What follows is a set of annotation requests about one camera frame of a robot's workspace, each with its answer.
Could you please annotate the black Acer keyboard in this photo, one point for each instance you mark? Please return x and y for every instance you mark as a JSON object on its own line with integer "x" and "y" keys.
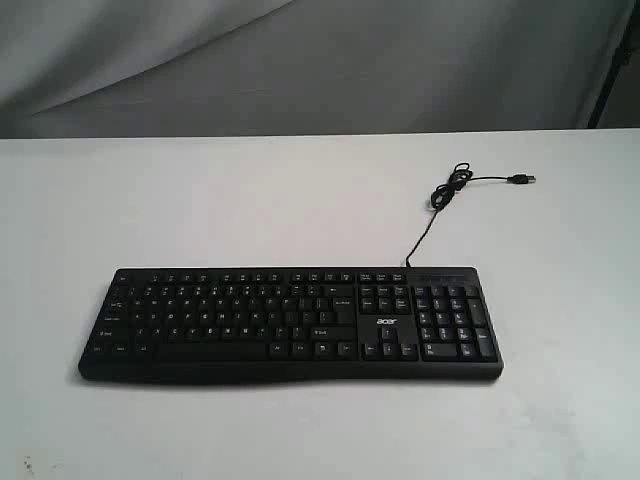
{"x": 268, "y": 324}

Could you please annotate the grey backdrop cloth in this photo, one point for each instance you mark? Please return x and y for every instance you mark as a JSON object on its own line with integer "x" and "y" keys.
{"x": 81, "y": 69}

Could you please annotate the black stand pole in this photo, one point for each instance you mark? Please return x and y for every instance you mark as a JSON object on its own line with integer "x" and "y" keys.
{"x": 621, "y": 57}

